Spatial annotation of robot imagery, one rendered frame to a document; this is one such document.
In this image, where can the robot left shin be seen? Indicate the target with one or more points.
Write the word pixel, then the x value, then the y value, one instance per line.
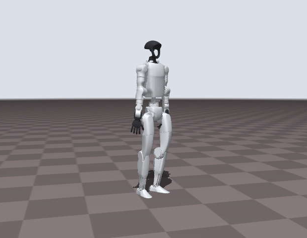
pixel 158 168

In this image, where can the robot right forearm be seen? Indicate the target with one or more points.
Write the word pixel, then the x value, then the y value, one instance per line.
pixel 139 102

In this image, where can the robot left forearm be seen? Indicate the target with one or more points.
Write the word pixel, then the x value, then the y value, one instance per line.
pixel 165 102

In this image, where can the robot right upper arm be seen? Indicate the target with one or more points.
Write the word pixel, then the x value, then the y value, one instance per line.
pixel 141 70

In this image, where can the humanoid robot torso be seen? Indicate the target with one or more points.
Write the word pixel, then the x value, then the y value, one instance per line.
pixel 154 83

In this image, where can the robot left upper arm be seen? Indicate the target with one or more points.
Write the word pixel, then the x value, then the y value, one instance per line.
pixel 166 88

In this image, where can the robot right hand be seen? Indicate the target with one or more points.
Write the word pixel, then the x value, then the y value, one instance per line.
pixel 137 124

